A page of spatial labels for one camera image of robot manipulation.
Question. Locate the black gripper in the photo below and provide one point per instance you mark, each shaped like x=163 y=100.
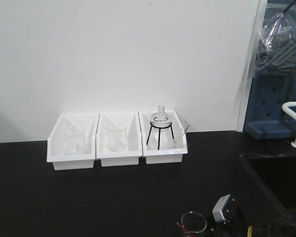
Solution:
x=239 y=227

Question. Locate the clear glass beaker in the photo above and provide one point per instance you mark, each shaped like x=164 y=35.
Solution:
x=192 y=224

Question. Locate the beaker in middle bin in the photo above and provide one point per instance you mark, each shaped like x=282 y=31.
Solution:
x=116 y=136

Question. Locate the beaker in bin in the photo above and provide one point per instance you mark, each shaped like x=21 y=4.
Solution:
x=116 y=136
x=74 y=137

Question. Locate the beaker in left bin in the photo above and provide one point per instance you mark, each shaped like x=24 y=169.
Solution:
x=74 y=137

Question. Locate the black lab sink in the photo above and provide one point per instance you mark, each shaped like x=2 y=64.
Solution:
x=276 y=176

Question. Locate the small glass funnel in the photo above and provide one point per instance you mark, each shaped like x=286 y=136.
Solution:
x=174 y=143

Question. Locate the blue pegboard rack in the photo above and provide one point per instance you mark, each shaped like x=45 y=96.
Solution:
x=264 y=118

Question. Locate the right white plastic bin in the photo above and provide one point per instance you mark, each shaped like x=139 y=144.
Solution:
x=164 y=155

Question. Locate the white plastic bin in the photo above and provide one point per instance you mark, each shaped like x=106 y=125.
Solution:
x=164 y=155
x=130 y=156
x=56 y=143

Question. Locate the round glass flask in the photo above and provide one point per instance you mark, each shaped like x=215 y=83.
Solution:
x=160 y=119

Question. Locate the middle white plastic bin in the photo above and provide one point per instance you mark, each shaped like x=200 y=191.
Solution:
x=130 y=156

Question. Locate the clear plastic bag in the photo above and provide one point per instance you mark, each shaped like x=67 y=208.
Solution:
x=276 y=54

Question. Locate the left white plastic bin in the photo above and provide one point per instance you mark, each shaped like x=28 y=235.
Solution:
x=56 y=143

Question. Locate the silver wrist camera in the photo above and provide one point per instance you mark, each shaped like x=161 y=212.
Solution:
x=224 y=209

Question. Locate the black wire tripod stand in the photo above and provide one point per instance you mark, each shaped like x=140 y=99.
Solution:
x=160 y=134

